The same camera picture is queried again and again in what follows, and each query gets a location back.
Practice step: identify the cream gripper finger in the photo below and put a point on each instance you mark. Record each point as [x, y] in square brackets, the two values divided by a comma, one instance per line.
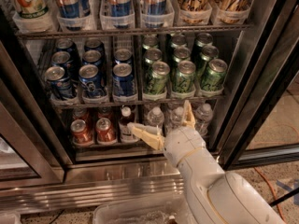
[152, 136]
[188, 118]

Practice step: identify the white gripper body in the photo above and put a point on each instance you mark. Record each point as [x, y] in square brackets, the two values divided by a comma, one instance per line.
[183, 144]

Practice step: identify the green can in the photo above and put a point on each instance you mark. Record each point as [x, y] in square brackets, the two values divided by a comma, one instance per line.
[201, 40]
[207, 54]
[184, 77]
[214, 75]
[178, 40]
[156, 78]
[150, 57]
[180, 54]
[150, 42]

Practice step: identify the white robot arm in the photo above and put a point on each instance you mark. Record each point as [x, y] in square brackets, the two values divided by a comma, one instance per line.
[213, 195]

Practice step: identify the front right red can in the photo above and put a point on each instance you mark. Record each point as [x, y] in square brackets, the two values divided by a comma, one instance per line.
[105, 131]

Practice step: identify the back right red can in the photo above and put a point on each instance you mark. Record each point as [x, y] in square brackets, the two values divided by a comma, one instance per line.
[105, 112]

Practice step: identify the front right blue can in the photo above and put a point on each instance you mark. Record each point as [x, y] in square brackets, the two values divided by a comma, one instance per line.
[123, 80]

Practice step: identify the blue can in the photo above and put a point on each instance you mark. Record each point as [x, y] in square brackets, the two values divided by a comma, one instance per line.
[60, 83]
[94, 44]
[69, 46]
[91, 81]
[123, 56]
[123, 80]
[92, 57]
[64, 60]

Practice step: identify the fridge glass door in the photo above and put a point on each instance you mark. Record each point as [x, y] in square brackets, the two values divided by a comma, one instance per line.
[264, 65]

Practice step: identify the front left red can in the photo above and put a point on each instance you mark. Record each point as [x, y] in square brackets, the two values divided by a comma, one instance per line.
[81, 132]

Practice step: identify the back left red can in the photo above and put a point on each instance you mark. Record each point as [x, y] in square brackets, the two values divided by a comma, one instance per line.
[82, 113]

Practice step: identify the middle right blue can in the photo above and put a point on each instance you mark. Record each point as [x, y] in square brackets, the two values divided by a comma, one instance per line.
[123, 56]

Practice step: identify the front middle blue can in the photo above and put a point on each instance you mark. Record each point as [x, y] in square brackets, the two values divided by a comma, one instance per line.
[91, 81]

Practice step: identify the middle centre blue can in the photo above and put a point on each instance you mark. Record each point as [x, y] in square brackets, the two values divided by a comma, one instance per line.
[92, 57]

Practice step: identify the stainless steel fridge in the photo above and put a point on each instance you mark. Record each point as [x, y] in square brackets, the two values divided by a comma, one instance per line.
[49, 173]

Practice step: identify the front left blue can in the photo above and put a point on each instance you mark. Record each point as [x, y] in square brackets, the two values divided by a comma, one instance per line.
[60, 83]

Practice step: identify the back centre blue can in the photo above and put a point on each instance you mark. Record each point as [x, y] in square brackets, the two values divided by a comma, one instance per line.
[94, 44]

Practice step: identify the middle left blue can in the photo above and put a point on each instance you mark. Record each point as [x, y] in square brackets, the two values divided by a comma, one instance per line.
[64, 60]

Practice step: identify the back left blue can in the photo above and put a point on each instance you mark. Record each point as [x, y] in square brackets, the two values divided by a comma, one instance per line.
[69, 46]

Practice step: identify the white tall can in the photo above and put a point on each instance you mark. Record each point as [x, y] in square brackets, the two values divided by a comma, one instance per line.
[30, 9]

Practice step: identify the middle water bottle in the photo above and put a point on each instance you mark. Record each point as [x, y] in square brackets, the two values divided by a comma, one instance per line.
[175, 118]

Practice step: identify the water bottle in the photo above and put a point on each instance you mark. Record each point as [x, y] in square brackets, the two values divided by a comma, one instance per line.
[203, 117]
[175, 118]
[155, 117]

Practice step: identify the right water bottle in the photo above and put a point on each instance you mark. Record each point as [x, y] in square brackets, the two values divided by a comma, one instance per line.
[203, 117]

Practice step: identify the left water bottle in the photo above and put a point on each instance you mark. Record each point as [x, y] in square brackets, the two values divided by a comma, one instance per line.
[155, 117]

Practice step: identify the brown drink bottle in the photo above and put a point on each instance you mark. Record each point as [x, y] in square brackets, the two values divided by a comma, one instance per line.
[127, 116]

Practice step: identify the clear plastic bin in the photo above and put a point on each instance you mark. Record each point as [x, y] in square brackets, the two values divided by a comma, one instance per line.
[158, 208]

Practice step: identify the black tripod leg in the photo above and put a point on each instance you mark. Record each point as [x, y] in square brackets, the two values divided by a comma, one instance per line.
[285, 197]

